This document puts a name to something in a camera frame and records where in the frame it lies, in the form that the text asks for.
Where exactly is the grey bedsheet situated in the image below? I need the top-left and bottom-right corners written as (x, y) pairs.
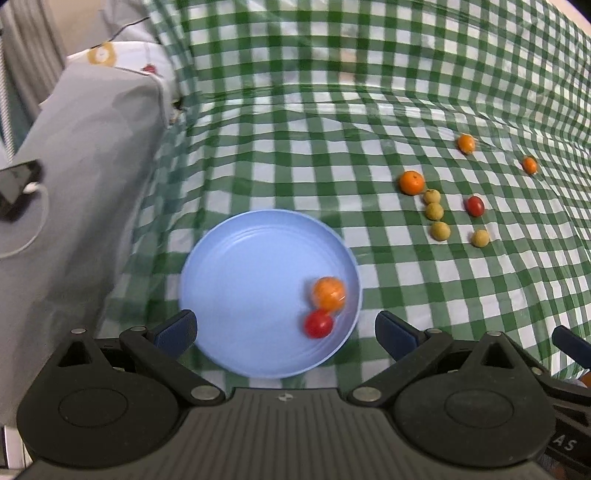
top-left (0, 60), bottom-right (181, 416)

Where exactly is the white charging cable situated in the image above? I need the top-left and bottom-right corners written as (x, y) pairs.
top-left (0, 181), bottom-right (52, 259)

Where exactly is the green checked tablecloth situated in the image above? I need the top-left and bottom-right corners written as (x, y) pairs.
top-left (99, 0), bottom-right (591, 402)

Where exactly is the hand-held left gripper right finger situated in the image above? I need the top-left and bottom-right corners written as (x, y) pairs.
top-left (346, 311), bottom-right (548, 407)

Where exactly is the grey curtain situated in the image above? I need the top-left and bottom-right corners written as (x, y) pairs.
top-left (0, 0), bottom-right (77, 158)

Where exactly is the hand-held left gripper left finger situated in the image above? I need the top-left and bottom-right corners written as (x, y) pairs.
top-left (55, 310), bottom-right (227, 407)

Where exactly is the black phone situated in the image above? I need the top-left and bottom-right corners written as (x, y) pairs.
top-left (0, 159), bottom-right (44, 222)

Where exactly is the gooseneck phone holder stand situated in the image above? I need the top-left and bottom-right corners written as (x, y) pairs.
top-left (0, 28), bottom-right (16, 162)

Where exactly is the large orange mandarin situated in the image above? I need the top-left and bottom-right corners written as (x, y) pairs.
top-left (399, 170), bottom-right (426, 196)

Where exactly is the blue plastic plate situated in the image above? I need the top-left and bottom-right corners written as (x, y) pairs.
top-left (180, 210), bottom-right (363, 380)

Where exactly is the small orange citrus fruit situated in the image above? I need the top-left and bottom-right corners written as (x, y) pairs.
top-left (312, 276), bottom-right (347, 312)

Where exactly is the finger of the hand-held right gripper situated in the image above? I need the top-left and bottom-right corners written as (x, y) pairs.
top-left (536, 325), bottom-right (591, 398)

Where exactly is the white floral pillow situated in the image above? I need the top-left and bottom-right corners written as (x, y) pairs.
top-left (67, 0), bottom-right (181, 125)

